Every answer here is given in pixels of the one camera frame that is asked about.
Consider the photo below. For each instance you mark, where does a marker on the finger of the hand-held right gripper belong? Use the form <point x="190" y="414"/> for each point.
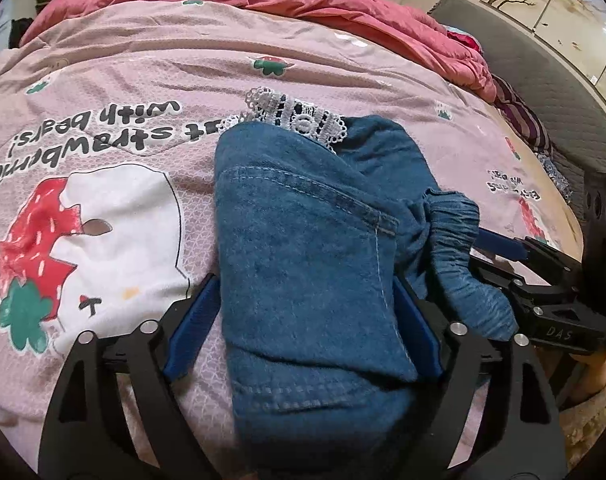
<point x="548" y="312"/>
<point x="503" y="247"/>

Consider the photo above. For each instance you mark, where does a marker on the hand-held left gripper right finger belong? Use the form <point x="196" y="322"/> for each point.
<point x="428" y="345"/>

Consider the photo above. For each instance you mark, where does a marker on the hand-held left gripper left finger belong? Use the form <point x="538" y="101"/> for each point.
<point x="193" y="330"/>

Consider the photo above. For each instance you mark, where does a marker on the blue denim pants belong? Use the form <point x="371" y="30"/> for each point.
<point x="303" y="260"/>

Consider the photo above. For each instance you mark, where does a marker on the person's right forearm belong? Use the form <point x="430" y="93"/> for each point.
<point x="593" y="410"/>

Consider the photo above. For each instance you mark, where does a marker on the small patterned cloth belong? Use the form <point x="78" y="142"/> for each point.
<point x="553" y="172"/>

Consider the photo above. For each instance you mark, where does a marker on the striped purple cloth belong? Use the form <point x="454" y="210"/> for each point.
<point x="523" y="115"/>

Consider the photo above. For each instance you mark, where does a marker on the grey padded headboard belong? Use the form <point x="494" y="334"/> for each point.
<point x="533" y="60"/>

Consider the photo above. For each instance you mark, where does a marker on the pink printed bedsheet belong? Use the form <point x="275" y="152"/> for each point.
<point x="133" y="60"/>

